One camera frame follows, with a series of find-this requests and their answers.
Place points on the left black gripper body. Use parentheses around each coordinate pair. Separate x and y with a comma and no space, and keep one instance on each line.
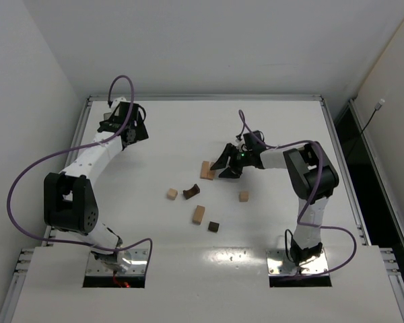
(139,131)

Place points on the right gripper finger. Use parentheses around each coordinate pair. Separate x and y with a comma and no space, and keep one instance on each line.
(231,173)
(222,161)

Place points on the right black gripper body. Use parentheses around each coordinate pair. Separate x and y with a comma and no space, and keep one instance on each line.
(236,160)

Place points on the small light wood cube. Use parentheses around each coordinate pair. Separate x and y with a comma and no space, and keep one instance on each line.
(172,194)
(243,196)

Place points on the dark wood arch block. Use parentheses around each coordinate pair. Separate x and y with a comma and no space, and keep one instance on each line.
(190,193)

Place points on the small dark wood cube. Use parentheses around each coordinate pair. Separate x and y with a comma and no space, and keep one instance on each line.
(213,226)

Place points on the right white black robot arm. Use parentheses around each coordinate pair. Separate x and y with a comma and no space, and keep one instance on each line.
(312,176)

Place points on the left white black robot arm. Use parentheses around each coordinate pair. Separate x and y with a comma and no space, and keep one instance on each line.
(69,201)

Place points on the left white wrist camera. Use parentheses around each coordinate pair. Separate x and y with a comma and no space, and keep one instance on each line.
(115,102)

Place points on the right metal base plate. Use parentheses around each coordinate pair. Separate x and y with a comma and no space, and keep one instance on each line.
(280,266)

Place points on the metal base plate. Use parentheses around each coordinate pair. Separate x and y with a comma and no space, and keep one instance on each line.
(280,266)
(128,263)

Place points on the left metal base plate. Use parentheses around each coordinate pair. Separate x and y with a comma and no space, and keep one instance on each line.
(128,263)

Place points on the black wall cable white plug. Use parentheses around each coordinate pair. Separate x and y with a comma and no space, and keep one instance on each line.
(377,107)

